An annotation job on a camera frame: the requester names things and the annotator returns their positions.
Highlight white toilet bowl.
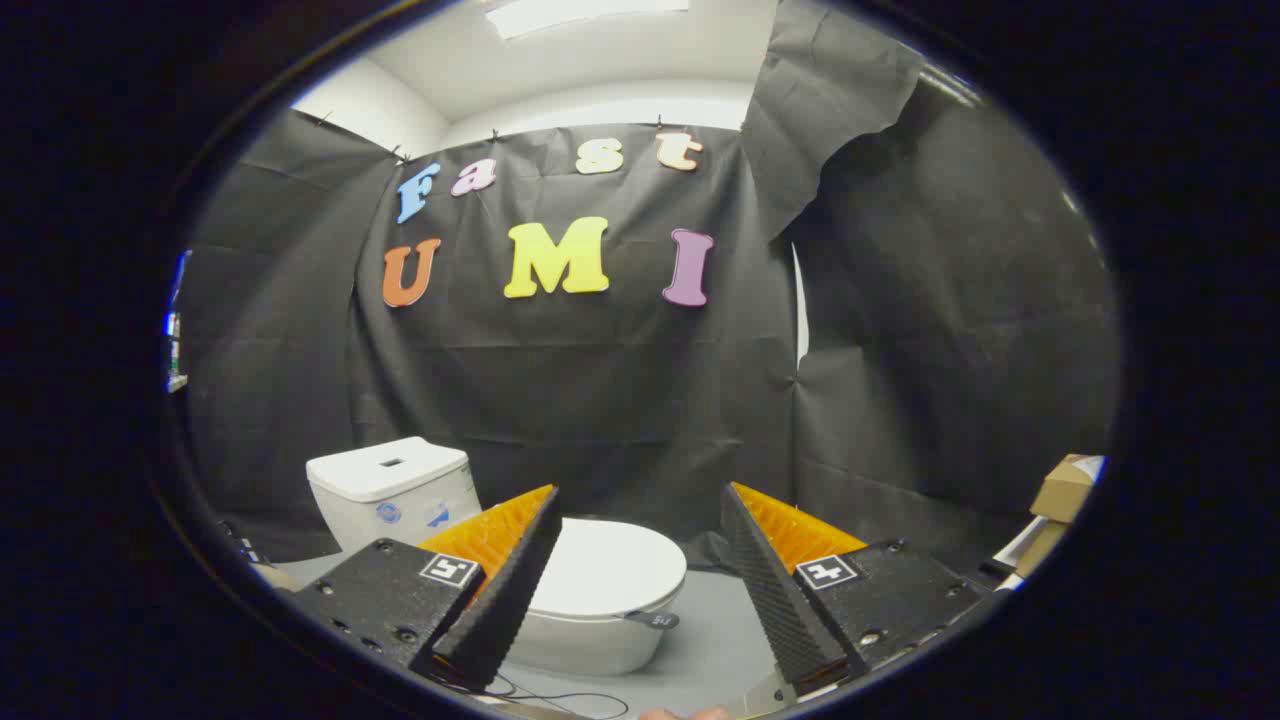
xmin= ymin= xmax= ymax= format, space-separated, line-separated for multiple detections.
xmin=505 ymin=590 xmax=686 ymax=676

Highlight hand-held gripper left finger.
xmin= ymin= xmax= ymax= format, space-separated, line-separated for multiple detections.
xmin=290 ymin=485 xmax=563 ymax=693

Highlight brown cardboard box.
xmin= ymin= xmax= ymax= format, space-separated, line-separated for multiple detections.
xmin=1015 ymin=520 xmax=1069 ymax=579
xmin=1030 ymin=455 xmax=1101 ymax=524

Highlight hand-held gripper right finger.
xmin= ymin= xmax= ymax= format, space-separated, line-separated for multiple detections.
xmin=720 ymin=482 xmax=991 ymax=698

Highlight black backdrop cloth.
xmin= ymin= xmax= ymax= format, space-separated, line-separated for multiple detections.
xmin=185 ymin=0 xmax=1121 ymax=566

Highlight thin black floor cables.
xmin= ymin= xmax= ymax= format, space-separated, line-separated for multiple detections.
xmin=430 ymin=668 xmax=631 ymax=719

